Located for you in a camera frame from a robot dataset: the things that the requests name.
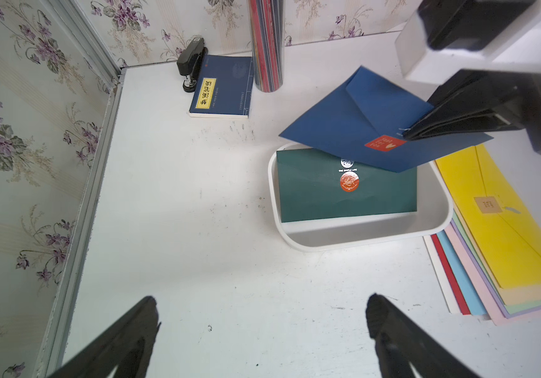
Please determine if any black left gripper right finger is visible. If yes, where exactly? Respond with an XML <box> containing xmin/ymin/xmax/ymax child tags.
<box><xmin>366</xmin><ymin>294</ymin><xmax>478</xmax><ymax>377</ymax></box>

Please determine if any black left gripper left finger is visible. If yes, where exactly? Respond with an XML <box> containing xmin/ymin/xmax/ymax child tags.
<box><xmin>52</xmin><ymin>296</ymin><xmax>160</xmax><ymax>377</ymax></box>

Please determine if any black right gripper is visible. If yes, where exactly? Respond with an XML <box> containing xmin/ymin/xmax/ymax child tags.
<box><xmin>396</xmin><ymin>1</ymin><xmax>541</xmax><ymax>154</ymax></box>

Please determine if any dark blue envelope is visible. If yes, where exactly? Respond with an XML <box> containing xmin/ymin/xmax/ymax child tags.
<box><xmin>280</xmin><ymin>67</ymin><xmax>492</xmax><ymax>173</ymax></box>

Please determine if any white plastic storage box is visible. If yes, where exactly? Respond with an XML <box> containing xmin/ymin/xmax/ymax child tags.
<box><xmin>268</xmin><ymin>143</ymin><xmax>453</xmax><ymax>251</ymax></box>

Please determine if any yellow envelope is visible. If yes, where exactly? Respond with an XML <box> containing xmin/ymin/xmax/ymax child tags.
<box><xmin>437</xmin><ymin>145</ymin><xmax>541</xmax><ymax>289</ymax></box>

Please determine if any dark green envelope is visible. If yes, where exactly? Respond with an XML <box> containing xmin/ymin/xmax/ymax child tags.
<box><xmin>276</xmin><ymin>149</ymin><xmax>418</xmax><ymax>223</ymax></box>

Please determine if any white red-striped envelope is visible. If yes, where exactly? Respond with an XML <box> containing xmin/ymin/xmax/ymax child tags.
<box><xmin>423</xmin><ymin>236</ymin><xmax>470</xmax><ymax>315</ymax></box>

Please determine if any light blue envelope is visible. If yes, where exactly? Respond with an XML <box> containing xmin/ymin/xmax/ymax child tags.
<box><xmin>437</xmin><ymin>231</ymin><xmax>488</xmax><ymax>316</ymax></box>

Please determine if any pink envelope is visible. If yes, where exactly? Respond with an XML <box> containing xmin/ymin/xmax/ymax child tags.
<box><xmin>445</xmin><ymin>225</ymin><xmax>541</xmax><ymax>326</ymax></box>

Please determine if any lavender envelope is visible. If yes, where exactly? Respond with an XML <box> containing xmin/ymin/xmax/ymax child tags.
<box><xmin>445</xmin><ymin>220</ymin><xmax>541</xmax><ymax>325</ymax></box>

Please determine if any light green envelope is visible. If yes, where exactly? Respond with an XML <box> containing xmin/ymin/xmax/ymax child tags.
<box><xmin>445</xmin><ymin>209</ymin><xmax>541</xmax><ymax>319</ymax></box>

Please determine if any tan beige envelope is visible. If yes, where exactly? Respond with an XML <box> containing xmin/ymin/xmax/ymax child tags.
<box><xmin>453</xmin><ymin>206</ymin><xmax>541</xmax><ymax>313</ymax></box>

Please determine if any blue-lidded pencil tube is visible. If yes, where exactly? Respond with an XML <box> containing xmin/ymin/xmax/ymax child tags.
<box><xmin>246</xmin><ymin>0</ymin><xmax>285</xmax><ymax>93</ymax></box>

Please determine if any dark blue book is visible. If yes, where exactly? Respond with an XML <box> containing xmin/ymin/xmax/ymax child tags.
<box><xmin>189</xmin><ymin>54</ymin><xmax>254</xmax><ymax>119</ymax></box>

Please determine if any black stapler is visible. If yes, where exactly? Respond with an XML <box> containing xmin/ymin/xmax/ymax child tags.
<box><xmin>177</xmin><ymin>37</ymin><xmax>208</xmax><ymax>93</ymax></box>

